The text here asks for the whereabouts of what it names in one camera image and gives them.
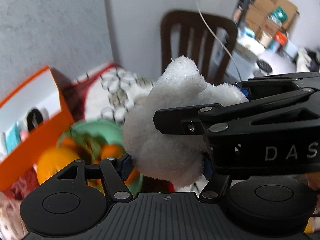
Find orange storage box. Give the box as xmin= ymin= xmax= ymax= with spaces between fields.
xmin=1 ymin=66 xmax=74 ymax=191

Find green fruit bowl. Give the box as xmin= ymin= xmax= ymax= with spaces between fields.
xmin=71 ymin=119 xmax=143 ymax=197

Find patterned red table cloth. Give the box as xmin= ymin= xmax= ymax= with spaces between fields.
xmin=4 ymin=62 xmax=176 ymax=201

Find dark wooden chair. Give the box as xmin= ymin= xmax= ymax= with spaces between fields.
xmin=160 ymin=10 xmax=238 ymax=85

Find stacked cardboard boxes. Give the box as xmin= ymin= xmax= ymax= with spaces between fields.
xmin=244 ymin=0 xmax=299 ymax=50

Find white plush towel toy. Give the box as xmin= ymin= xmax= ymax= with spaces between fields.
xmin=123 ymin=56 xmax=247 ymax=187

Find large orange fruit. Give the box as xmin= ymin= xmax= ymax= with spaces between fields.
xmin=36 ymin=146 xmax=80 ymax=185

